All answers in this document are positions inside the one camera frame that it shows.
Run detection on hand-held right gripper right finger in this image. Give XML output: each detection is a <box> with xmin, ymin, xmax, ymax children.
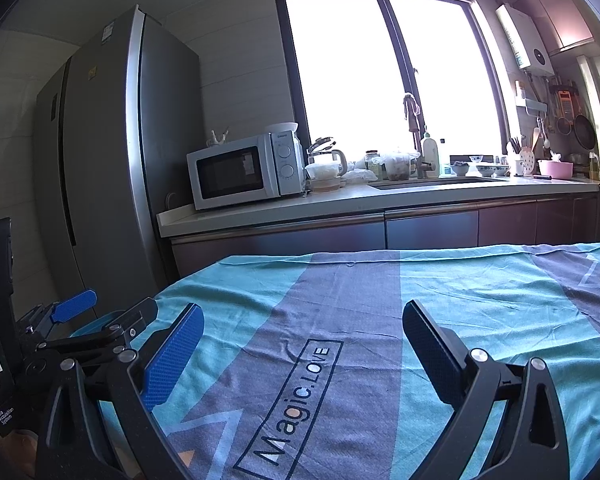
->
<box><xmin>402</xmin><ymin>299</ymin><xmax>572</xmax><ymax>480</ymax></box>

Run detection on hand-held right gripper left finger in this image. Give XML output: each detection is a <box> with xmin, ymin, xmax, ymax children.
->
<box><xmin>34</xmin><ymin>303</ymin><xmax>206</xmax><ymax>480</ymax></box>

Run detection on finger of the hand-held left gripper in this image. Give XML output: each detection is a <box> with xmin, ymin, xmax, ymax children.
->
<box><xmin>17</xmin><ymin>288</ymin><xmax>99</xmax><ymax>346</ymax></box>
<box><xmin>35</xmin><ymin>297</ymin><xmax>159</xmax><ymax>361</ymax></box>

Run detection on teal and grey printed tablecloth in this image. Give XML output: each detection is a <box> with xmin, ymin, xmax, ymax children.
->
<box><xmin>95</xmin><ymin>242</ymin><xmax>600</xmax><ymax>480</ymax></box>

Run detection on dark kitchen base cabinets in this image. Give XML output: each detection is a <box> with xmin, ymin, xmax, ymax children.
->
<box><xmin>170</xmin><ymin>192</ymin><xmax>600</xmax><ymax>279</ymax></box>

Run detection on silver refrigerator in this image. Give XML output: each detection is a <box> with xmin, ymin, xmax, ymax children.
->
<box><xmin>32</xmin><ymin>5</ymin><xmax>203</xmax><ymax>301</ymax></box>

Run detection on white microwave oven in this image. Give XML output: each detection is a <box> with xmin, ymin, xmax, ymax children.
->
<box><xmin>186</xmin><ymin>131</ymin><xmax>306</xmax><ymax>211</ymax></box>

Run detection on steel kitchen sink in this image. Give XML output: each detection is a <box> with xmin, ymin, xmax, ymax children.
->
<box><xmin>369</xmin><ymin>175</ymin><xmax>512</xmax><ymax>191</ymax></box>

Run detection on grey kitchen countertop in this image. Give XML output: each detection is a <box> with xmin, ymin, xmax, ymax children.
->
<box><xmin>156</xmin><ymin>174</ymin><xmax>600</xmax><ymax>239</ymax></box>

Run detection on clear container dark contents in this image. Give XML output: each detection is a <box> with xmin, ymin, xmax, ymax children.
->
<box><xmin>384</xmin><ymin>152</ymin><xmax>414</xmax><ymax>181</ymax></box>

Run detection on white plastic bags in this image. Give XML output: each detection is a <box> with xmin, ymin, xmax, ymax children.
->
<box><xmin>341</xmin><ymin>166</ymin><xmax>382</xmax><ymax>184</ymax></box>

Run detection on white dish soap bottle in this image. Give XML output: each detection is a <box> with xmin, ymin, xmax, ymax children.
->
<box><xmin>422</xmin><ymin>132</ymin><xmax>440</xmax><ymax>178</ymax></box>

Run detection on clear stacked food containers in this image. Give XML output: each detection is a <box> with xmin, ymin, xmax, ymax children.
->
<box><xmin>305</xmin><ymin>161</ymin><xmax>343</xmax><ymax>194</ymax></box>

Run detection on glass electric kettle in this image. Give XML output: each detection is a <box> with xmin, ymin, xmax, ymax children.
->
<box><xmin>307</xmin><ymin>136</ymin><xmax>349</xmax><ymax>181</ymax></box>

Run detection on pink plastic basin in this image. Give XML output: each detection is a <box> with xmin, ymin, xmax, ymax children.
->
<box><xmin>537</xmin><ymin>159</ymin><xmax>574</xmax><ymax>180</ymax></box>

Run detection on metal kitchen faucet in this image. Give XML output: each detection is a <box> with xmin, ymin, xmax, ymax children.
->
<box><xmin>402</xmin><ymin>92</ymin><xmax>437</xmax><ymax>180</ymax></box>

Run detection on hanging black frying pan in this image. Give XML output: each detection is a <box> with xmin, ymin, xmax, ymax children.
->
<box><xmin>573</xmin><ymin>114</ymin><xmax>597</xmax><ymax>151</ymax></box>

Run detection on hanging kitchen utensils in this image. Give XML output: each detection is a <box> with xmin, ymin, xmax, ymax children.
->
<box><xmin>550</xmin><ymin>75</ymin><xmax>575</xmax><ymax>136</ymax></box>

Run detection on kitchen window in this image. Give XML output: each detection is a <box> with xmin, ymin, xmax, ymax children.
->
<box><xmin>274</xmin><ymin>0</ymin><xmax>512</xmax><ymax>173</ymax></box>

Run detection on white water heater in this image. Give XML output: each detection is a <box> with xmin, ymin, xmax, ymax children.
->
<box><xmin>495</xmin><ymin>2</ymin><xmax>554</xmax><ymax>75</ymax></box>

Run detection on white wall shelf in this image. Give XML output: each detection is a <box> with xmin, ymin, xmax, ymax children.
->
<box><xmin>514</xmin><ymin>80</ymin><xmax>549</xmax><ymax>112</ymax></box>

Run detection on pink wall cabinet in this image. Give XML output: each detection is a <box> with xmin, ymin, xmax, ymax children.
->
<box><xmin>512</xmin><ymin>0</ymin><xmax>600</xmax><ymax>57</ymax></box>

